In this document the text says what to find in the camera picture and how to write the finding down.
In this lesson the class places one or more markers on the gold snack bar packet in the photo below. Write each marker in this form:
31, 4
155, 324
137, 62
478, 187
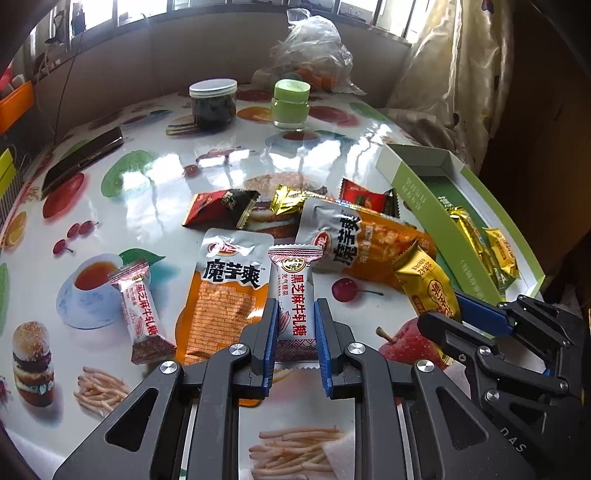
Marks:
427, 286
471, 235
501, 251
286, 198

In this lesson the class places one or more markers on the yellow object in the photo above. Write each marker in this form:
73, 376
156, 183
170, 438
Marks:
5, 170

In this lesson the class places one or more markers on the window with metal bars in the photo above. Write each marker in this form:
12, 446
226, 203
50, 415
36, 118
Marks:
231, 7

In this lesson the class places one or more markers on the green and white cardboard box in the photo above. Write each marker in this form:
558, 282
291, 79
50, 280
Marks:
425, 203

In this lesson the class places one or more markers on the orange plastic object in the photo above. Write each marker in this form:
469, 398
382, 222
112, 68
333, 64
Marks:
16, 108

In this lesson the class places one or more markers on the clear plastic bag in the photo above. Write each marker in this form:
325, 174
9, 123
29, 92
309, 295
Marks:
309, 46

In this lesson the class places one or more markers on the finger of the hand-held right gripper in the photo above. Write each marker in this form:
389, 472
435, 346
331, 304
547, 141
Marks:
461, 341
485, 316

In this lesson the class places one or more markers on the cream patterned curtain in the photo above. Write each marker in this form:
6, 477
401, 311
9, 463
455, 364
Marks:
438, 69

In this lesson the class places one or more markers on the glass jar with green lid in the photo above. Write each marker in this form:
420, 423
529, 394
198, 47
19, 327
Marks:
291, 104

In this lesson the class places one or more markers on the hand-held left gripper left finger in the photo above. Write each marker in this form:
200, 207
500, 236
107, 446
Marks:
272, 350

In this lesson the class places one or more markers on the dark red snack packet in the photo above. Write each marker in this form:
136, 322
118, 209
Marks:
212, 207

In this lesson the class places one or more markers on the red candy packet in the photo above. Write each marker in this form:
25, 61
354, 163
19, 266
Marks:
364, 196

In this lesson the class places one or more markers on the fruit print tablecloth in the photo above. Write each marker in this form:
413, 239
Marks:
152, 194

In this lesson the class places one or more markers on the black phone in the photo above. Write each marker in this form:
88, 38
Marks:
83, 157

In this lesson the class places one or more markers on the dark wooden wardrobe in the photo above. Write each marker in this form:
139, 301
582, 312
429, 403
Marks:
545, 138

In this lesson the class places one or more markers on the white nougat candy packet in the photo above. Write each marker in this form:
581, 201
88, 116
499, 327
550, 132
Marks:
295, 295
138, 309

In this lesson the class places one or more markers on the orange konjac snack packet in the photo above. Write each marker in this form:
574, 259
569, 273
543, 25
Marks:
226, 295
364, 249

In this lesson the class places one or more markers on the dark jar with white lid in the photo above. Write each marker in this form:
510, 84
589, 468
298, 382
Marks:
212, 104

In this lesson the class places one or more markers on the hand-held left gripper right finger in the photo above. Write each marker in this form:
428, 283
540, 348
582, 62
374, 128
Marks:
323, 350

